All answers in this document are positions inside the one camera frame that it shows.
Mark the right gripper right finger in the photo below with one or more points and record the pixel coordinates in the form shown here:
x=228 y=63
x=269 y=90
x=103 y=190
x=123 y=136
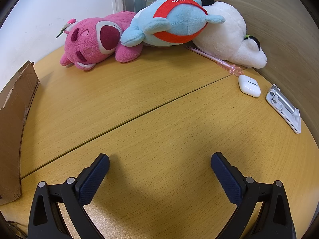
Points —
x=274 y=219

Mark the blue elephant plush red scarf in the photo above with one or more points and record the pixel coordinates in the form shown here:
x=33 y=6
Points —
x=168 y=23

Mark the pink bear plush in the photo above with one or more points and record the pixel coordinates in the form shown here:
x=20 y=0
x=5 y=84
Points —
x=92 y=40

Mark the brown cardboard box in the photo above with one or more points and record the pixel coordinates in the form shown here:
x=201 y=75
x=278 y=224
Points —
x=16 y=100

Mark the white earbuds case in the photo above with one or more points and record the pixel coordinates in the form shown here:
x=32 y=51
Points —
x=249 y=86

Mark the white panda plush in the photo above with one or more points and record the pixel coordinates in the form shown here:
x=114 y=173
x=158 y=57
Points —
x=229 y=41

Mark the pink transparent pen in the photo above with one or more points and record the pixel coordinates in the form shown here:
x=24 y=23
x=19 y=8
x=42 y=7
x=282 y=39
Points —
x=231 y=68

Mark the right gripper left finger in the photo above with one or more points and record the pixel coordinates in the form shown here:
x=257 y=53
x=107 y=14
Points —
x=46 y=219

